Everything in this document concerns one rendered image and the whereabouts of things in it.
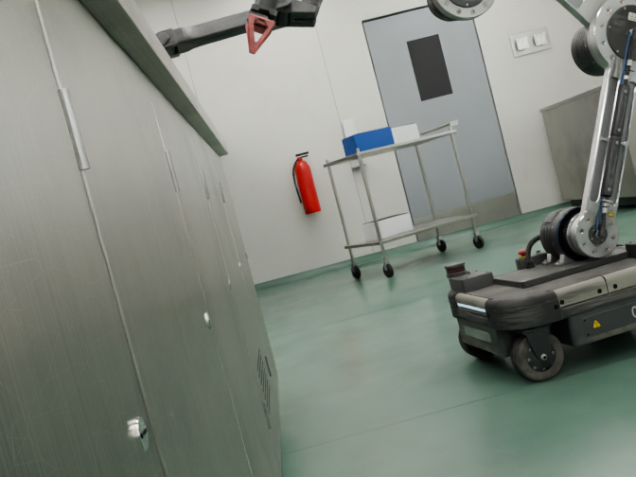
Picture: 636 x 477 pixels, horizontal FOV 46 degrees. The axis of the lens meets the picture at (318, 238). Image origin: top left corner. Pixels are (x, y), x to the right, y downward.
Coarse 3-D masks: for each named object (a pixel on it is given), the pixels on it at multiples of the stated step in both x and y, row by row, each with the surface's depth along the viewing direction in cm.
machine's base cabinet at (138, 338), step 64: (0, 0) 41; (64, 0) 60; (0, 64) 38; (64, 64) 53; (128, 64) 87; (0, 128) 36; (64, 128) 48; (128, 128) 73; (192, 128) 160; (0, 192) 33; (64, 192) 44; (128, 192) 64; (192, 192) 120; (0, 256) 31; (64, 256) 40; (128, 256) 57; (192, 256) 98; (0, 320) 30; (64, 320) 38; (128, 320) 52; (192, 320) 83; (256, 320) 207; (0, 384) 28; (64, 384) 35; (128, 384) 47; (192, 384) 71; (256, 384) 148; (0, 448) 27; (64, 448) 33; (128, 448) 43; (192, 448) 63; (256, 448) 116
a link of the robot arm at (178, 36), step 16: (288, 0) 225; (240, 16) 225; (160, 32) 220; (176, 32) 220; (192, 32) 222; (208, 32) 222; (224, 32) 224; (240, 32) 226; (176, 48) 224; (192, 48) 225
